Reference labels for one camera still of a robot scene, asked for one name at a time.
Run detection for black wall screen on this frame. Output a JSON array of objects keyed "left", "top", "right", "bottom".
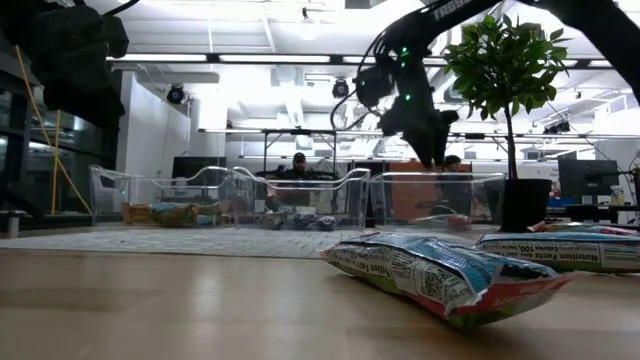
[{"left": 172, "top": 156, "right": 228, "bottom": 189}]

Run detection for grey woven mat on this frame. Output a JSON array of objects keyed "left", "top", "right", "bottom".
[{"left": 0, "top": 225, "right": 496, "bottom": 260}]

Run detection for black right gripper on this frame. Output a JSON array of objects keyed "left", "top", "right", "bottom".
[{"left": 378, "top": 52, "right": 460, "bottom": 169}]

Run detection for black left camera cable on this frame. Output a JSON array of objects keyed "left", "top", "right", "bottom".
[{"left": 102, "top": 0, "right": 143, "bottom": 17}]

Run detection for orange partition board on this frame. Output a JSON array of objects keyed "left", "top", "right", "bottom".
[{"left": 388, "top": 160, "right": 474, "bottom": 221}]

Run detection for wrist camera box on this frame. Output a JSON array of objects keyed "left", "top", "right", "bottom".
[
  {"left": 29, "top": 4, "right": 130, "bottom": 60},
  {"left": 352, "top": 63, "right": 397, "bottom": 109}
]

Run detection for pink red granola bar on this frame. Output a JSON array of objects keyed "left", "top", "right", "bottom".
[{"left": 528, "top": 221, "right": 640, "bottom": 237}]

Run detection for black computer monitor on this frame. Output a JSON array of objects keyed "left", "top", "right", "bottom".
[{"left": 558, "top": 159, "right": 620, "bottom": 205}]

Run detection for person with cap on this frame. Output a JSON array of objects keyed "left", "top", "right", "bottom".
[{"left": 277, "top": 152, "right": 324, "bottom": 182}]

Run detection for dark glass cabinet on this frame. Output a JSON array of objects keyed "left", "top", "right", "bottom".
[{"left": 0, "top": 44, "right": 119, "bottom": 226}]

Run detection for green leafy small tree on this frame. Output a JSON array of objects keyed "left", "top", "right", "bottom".
[{"left": 443, "top": 13, "right": 571, "bottom": 181}]

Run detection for black metal frame stand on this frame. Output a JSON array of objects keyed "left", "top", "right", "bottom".
[{"left": 262, "top": 128, "right": 339, "bottom": 177}]

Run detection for round ceiling ring lamp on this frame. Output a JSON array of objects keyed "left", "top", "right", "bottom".
[{"left": 294, "top": 17, "right": 321, "bottom": 41}]

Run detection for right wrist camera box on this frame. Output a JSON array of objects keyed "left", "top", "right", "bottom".
[{"left": 352, "top": 63, "right": 397, "bottom": 109}]

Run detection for clear plastic bin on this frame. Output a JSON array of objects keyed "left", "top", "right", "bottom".
[
  {"left": 232, "top": 166, "right": 372, "bottom": 231},
  {"left": 368, "top": 172, "right": 506, "bottom": 227},
  {"left": 89, "top": 164, "right": 254, "bottom": 230}
]

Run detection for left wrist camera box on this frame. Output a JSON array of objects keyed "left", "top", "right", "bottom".
[{"left": 29, "top": 4, "right": 130, "bottom": 60}]

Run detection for dark office desk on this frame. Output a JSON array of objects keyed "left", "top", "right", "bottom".
[{"left": 544, "top": 202, "right": 640, "bottom": 226}]

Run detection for long overhead light bar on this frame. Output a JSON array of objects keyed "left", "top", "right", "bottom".
[{"left": 107, "top": 52, "right": 640, "bottom": 69}]

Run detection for small grey post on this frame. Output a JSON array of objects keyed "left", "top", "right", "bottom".
[{"left": 0, "top": 209, "right": 27, "bottom": 239}]

